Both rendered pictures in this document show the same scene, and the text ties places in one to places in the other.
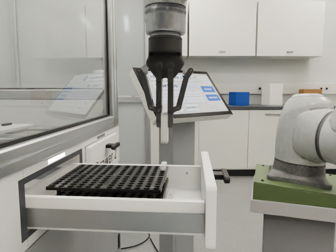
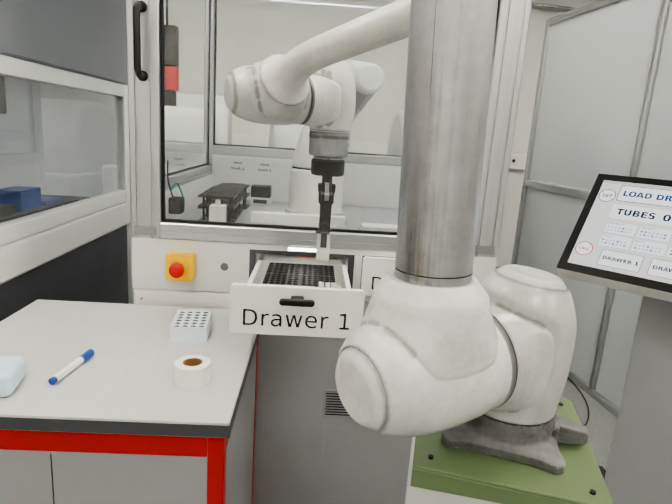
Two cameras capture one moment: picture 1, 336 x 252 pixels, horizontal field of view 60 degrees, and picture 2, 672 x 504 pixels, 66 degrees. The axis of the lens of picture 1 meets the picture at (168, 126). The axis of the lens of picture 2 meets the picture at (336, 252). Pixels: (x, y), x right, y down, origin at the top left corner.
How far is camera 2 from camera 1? 1.29 m
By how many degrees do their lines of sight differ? 81
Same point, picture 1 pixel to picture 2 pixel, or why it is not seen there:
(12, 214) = (241, 266)
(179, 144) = (653, 340)
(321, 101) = (487, 283)
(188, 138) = not seen: outside the picture
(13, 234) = (241, 278)
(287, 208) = not seen: hidden behind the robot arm
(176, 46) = (315, 169)
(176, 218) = not seen: hidden behind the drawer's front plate
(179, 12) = (315, 138)
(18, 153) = (250, 232)
